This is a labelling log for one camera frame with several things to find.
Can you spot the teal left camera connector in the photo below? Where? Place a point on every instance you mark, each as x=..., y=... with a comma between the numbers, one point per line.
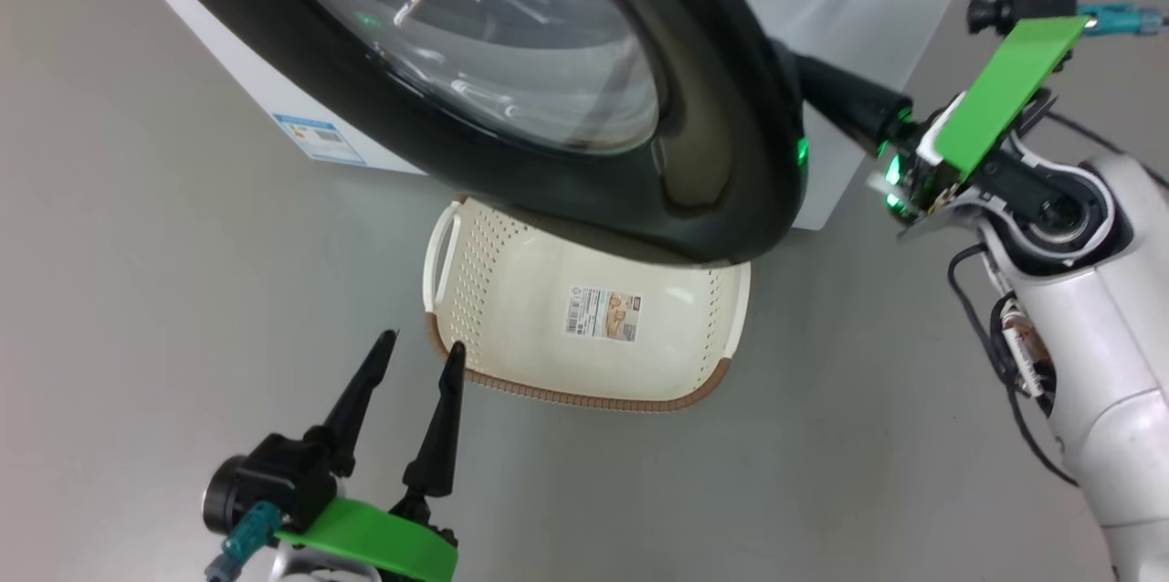
x=248, y=532

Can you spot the cream perforated laundry basket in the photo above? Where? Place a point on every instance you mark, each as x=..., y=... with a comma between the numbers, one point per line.
x=511, y=290

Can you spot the printed basket label sticker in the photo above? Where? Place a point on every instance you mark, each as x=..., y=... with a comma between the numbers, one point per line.
x=603, y=312

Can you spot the teal right camera connector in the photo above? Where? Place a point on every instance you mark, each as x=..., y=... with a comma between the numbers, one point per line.
x=1114, y=18

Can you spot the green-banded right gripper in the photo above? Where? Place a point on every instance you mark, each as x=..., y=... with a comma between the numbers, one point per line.
x=1005, y=89

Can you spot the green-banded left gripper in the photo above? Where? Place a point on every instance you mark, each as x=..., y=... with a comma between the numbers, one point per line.
x=374, y=541

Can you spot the teal camera connector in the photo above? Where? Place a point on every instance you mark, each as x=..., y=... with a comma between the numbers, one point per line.
x=1114, y=18
x=248, y=532

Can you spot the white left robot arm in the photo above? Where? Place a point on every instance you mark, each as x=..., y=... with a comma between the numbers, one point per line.
x=315, y=569

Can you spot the blue energy label sticker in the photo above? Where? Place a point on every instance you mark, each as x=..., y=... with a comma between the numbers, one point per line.
x=320, y=141

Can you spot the black-rimmed glass washer door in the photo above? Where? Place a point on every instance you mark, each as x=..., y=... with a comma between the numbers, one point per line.
x=712, y=107

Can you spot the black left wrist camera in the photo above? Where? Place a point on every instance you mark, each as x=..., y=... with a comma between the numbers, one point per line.
x=274, y=477

